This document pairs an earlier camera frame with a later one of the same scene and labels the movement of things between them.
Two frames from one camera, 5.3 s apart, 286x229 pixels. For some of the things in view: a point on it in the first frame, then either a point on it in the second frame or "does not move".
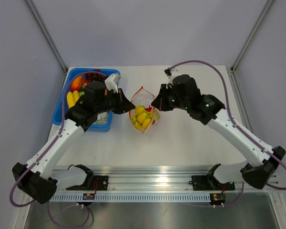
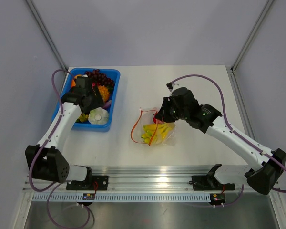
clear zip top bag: x=142 y=116 to x=146 y=131
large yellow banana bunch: x=142 y=118 to x=162 y=130
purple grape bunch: x=96 y=75 does not move
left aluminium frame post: x=41 y=25 does not move
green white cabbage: x=102 y=119 does not move
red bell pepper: x=148 y=109 to x=156 y=120
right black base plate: x=209 y=182 does not move
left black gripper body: x=109 y=103 to x=95 y=100
